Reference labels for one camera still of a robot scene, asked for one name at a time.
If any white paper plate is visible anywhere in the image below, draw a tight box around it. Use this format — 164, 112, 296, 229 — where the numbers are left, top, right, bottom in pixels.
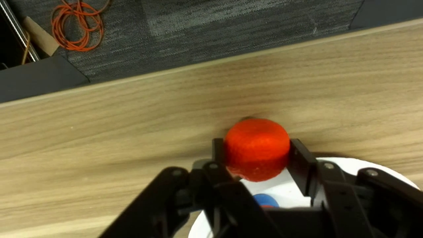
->
193, 155, 421, 238

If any orange floor cable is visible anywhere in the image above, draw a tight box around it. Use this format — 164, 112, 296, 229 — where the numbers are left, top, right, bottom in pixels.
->
50, 0, 111, 52

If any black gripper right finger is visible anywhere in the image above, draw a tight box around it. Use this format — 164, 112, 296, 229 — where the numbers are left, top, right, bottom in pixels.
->
287, 137, 327, 198

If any thin metal rail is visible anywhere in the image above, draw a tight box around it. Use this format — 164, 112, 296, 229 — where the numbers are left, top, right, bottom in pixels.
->
0, 0, 41, 63

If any brown cardboard cone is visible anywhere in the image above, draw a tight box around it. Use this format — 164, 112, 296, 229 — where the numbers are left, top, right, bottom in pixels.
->
24, 15, 61, 56

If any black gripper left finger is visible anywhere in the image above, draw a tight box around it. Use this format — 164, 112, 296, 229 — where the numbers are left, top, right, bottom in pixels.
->
212, 137, 231, 171

